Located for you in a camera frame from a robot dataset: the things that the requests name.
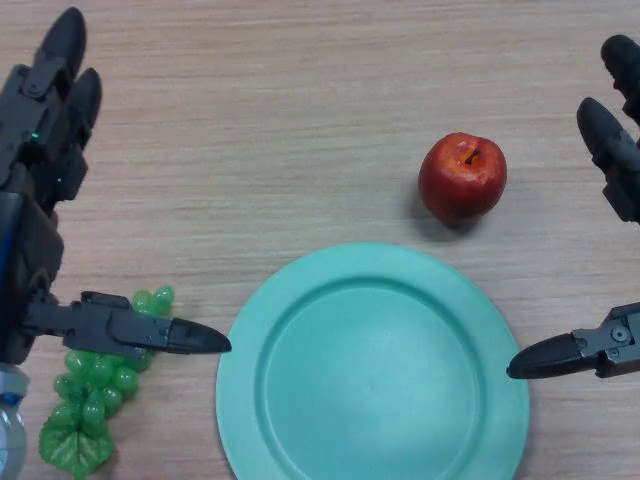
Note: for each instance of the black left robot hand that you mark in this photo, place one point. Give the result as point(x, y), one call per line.
point(30, 150)

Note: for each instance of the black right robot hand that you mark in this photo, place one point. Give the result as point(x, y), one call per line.
point(607, 135)

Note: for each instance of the red apple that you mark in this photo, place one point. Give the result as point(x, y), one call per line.
point(462, 180)

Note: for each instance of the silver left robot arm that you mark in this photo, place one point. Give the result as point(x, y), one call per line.
point(7, 430)

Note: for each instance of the green round plate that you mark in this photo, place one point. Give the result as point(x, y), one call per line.
point(372, 370)

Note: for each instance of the green plastic grape bunch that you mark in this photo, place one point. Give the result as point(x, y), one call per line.
point(85, 410)

